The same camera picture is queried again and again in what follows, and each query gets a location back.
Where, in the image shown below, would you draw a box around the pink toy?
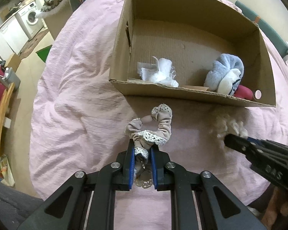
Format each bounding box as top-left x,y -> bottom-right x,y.
233,85 -> 253,100

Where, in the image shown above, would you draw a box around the wooden chair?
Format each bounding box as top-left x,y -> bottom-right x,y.
0,78 -> 16,157

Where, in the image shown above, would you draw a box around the beige armchair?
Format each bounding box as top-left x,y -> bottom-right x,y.
43,1 -> 74,39

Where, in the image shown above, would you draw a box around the person's right hand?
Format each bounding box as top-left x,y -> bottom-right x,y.
262,187 -> 288,230

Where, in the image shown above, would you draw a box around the long beige cardboard tube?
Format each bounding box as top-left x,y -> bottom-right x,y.
182,85 -> 210,91

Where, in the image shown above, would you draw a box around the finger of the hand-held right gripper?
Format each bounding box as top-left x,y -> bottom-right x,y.
224,134 -> 261,160
245,136 -> 288,150

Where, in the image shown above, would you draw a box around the green bin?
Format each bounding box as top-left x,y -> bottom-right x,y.
36,45 -> 52,63

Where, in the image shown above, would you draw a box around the small cardboard box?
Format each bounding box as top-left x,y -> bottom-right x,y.
5,53 -> 22,73

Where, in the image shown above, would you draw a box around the person's grey clothing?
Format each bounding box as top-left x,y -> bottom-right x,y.
0,176 -> 45,230

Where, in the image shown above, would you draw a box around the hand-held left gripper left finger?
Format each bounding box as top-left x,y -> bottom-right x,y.
17,139 -> 135,230

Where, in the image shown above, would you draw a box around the patterned floor rug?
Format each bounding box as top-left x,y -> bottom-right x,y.
19,30 -> 50,60

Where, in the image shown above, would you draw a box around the light blue plush toy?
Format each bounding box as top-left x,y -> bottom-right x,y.
204,53 -> 245,96

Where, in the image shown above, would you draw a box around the clear plastic packet white labels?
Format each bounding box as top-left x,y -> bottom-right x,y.
137,61 -> 177,81

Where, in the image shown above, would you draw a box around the white kitchen cabinets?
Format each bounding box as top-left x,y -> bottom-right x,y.
0,16 -> 29,61

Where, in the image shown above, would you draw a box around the pink bed sheet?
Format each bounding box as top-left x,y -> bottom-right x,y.
29,0 -> 288,230

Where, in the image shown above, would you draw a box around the brown cardboard box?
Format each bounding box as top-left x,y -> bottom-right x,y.
109,0 -> 276,108

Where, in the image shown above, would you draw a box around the beige lace-trimmed scrunchie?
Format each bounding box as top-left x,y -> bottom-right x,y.
124,103 -> 173,190

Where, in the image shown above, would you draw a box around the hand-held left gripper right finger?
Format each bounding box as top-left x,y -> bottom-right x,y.
151,146 -> 267,230

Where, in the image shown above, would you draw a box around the white washing machine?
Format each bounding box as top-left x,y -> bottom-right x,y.
14,1 -> 45,40

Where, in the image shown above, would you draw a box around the grey container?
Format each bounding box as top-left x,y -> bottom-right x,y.
2,67 -> 21,91

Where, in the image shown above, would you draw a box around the fluffy beige scrunchie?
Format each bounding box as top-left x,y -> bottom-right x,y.
209,109 -> 249,146

